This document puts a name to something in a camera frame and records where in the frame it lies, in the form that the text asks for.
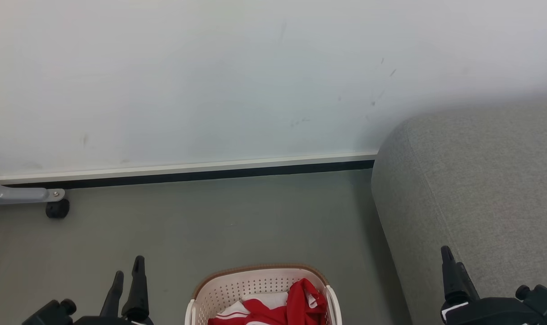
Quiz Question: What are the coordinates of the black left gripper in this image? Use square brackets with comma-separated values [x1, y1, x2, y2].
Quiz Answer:
[75, 255, 154, 325]

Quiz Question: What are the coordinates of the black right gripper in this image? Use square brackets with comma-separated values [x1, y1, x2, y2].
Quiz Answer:
[440, 246, 545, 325]

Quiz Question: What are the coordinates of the red basketball jersey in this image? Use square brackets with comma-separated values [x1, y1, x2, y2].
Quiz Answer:
[208, 292, 297, 325]

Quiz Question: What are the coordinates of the grey fabric sofa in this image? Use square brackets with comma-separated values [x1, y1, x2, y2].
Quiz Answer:
[371, 100, 547, 325]

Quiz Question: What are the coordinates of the black caster wheel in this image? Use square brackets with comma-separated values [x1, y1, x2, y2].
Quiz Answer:
[46, 199, 70, 219]

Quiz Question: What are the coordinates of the white perforated laundry basket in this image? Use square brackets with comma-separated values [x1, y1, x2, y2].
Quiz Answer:
[185, 265, 343, 325]

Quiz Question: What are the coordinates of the grey metal stand leg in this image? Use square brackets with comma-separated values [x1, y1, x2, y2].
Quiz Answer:
[0, 175, 66, 208]

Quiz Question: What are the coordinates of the white and black baseboard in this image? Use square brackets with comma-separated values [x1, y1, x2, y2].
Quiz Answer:
[0, 151, 378, 189]

